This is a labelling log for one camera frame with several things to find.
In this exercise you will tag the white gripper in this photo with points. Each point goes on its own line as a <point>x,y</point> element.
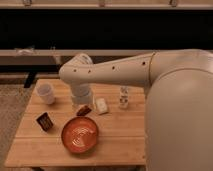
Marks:
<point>81,94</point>

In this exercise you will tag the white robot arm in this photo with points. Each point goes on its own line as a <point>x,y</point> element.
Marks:
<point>179,102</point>

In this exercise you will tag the white paper cup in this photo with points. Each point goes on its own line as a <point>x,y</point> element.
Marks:
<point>46,93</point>

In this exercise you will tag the white wrapped packet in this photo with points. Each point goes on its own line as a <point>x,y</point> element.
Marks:
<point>101,106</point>

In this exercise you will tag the wooden table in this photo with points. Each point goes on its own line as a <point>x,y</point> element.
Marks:
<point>121,132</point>

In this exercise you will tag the orange ceramic bowl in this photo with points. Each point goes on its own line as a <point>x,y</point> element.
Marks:
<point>80,135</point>

